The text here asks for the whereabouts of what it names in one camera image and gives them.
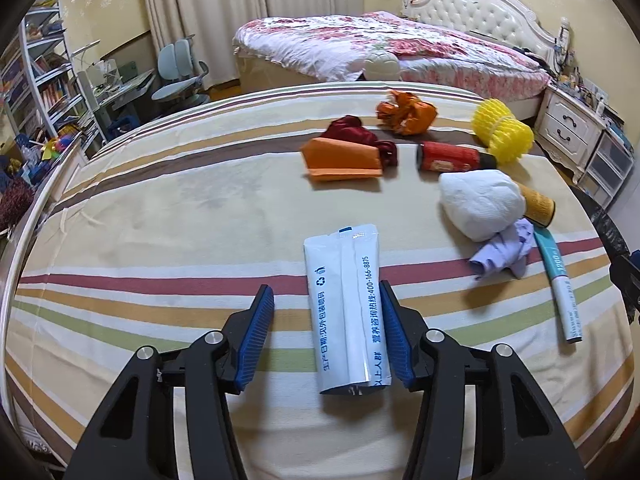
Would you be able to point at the white plastic drawer unit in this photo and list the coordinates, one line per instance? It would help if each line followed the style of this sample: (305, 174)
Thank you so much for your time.
(610, 165)

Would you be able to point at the bed with floral quilt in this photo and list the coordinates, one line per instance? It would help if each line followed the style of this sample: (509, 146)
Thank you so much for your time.
(375, 35)

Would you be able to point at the grey study desk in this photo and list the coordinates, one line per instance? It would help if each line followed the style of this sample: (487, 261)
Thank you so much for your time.
(125, 87)

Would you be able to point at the white fluffy cloth ball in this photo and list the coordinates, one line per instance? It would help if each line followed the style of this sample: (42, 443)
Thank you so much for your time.
(480, 202)

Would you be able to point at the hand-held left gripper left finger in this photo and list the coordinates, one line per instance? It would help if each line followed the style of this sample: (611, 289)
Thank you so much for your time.
(256, 332)

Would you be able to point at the teal and white tube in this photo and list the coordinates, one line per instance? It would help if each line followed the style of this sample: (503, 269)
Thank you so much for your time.
(562, 290)

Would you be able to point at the white bookshelf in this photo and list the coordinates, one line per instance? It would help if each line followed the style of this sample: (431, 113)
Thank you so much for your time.
(45, 80)

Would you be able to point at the dark red fluffy duster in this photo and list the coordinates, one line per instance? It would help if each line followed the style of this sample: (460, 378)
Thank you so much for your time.
(15, 202)

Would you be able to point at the cream curtain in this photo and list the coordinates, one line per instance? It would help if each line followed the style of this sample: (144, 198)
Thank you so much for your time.
(210, 5)

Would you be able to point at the black plastic bag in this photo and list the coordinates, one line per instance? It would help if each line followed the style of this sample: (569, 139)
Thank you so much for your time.
(612, 230)

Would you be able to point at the crumpled orange snack wrapper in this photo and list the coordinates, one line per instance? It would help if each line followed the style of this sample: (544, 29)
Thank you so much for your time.
(407, 112)

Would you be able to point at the red can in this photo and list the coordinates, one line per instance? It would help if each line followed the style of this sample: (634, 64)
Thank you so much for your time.
(450, 158)

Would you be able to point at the white bed frame rail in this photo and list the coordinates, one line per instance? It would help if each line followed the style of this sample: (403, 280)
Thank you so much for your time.
(30, 230)

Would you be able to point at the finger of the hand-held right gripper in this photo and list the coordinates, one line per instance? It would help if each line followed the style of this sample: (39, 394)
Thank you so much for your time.
(627, 280)

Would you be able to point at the light blue desk chair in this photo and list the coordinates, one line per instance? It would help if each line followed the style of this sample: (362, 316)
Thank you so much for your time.
(177, 67)

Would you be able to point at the white tufted headboard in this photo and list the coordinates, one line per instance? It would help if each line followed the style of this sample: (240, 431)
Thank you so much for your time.
(480, 7)

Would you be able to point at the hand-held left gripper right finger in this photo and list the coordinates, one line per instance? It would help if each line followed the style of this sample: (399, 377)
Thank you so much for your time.
(397, 340)

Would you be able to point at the white foil packet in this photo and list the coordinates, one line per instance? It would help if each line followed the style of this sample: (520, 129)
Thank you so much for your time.
(345, 310)

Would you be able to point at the yellow foam fruit net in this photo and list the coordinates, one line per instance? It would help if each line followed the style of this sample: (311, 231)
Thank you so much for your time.
(502, 132)

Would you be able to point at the crumpled purple cloth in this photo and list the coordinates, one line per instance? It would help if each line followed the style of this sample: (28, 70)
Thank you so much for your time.
(500, 255)

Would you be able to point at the pile of colourful toys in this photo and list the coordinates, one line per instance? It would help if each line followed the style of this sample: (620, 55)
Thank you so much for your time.
(45, 152)

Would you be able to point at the dark red cloth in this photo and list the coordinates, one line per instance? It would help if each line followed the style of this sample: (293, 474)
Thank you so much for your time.
(350, 129)

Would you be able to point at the orange cloth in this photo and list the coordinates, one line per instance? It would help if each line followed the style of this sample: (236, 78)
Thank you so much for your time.
(340, 160)

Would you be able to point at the white nightstand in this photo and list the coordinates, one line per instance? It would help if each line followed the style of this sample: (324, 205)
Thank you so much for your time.
(567, 127)

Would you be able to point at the white desk lamp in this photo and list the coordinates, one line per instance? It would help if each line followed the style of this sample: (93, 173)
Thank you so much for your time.
(87, 47)

